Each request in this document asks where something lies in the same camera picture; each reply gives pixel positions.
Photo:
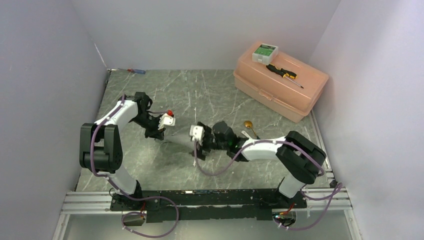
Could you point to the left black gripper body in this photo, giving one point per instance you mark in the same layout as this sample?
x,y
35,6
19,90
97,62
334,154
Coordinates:
x,y
148,122

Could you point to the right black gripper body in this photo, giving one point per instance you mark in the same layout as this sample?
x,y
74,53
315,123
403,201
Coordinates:
x,y
210,142

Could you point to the grey cloth napkin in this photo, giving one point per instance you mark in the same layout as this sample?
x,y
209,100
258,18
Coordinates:
x,y
182,140

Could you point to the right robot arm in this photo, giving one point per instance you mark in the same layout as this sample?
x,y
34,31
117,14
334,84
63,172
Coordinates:
x,y
302,158

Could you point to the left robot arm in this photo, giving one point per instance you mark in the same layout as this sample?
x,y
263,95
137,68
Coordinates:
x,y
100,147

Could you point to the white ceramic spoon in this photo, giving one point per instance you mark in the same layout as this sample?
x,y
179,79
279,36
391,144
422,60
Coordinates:
x,y
245,134

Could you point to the red blue screwdriver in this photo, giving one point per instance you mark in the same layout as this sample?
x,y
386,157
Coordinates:
x,y
135,71

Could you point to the pink plastic toolbox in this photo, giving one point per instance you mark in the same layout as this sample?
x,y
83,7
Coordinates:
x,y
278,93

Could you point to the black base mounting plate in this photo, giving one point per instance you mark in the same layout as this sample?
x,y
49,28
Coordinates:
x,y
168,205

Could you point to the black yellow screwdriver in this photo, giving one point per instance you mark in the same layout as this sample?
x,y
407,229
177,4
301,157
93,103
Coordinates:
x,y
284,74

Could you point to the small green white box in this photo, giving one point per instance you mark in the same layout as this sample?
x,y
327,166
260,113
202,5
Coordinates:
x,y
265,54

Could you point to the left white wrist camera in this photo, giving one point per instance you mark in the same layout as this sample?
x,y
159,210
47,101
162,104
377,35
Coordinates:
x,y
166,120

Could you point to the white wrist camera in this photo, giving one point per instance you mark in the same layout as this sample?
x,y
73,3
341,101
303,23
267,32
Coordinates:
x,y
166,120
197,133

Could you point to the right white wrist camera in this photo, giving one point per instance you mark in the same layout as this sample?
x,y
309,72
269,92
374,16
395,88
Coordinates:
x,y
197,133

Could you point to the gold spoon teal handle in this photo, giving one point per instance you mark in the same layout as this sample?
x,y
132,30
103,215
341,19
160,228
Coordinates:
x,y
249,125

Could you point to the aluminium rail frame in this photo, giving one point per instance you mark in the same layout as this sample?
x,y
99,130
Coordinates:
x,y
99,203

